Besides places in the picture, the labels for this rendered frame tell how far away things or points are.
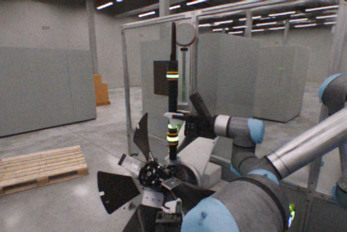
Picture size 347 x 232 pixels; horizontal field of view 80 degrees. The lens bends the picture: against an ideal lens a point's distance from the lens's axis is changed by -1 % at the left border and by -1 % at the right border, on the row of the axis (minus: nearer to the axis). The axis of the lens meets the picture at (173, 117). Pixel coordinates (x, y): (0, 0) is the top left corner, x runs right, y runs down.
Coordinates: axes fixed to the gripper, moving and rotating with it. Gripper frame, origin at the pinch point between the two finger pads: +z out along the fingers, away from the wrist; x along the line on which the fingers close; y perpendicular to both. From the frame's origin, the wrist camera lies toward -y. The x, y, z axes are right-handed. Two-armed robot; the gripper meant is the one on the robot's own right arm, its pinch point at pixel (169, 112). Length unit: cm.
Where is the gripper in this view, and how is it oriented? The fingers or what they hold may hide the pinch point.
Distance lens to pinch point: 83.2
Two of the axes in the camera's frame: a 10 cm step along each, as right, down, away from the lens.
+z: -8.6, -1.3, 5.0
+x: 5.2, -2.2, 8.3
